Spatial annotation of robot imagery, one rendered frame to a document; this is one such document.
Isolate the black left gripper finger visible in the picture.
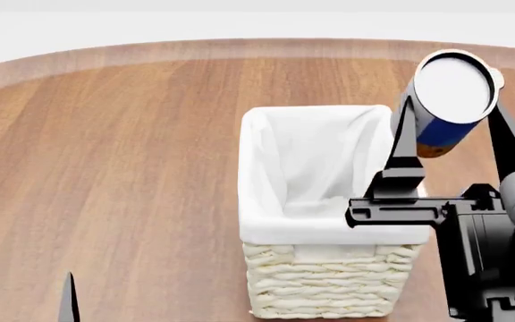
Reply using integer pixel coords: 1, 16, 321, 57
56, 271, 81, 322

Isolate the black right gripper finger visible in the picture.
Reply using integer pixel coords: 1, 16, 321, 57
363, 95, 427, 202
486, 99, 515, 182

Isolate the blue soup can white lid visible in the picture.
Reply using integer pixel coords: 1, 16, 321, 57
394, 48, 507, 159

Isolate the wicker basket with white liner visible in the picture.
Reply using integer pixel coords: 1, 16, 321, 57
238, 104, 432, 262

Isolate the cream woven wicker basket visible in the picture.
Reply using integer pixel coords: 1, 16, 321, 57
241, 241, 424, 320

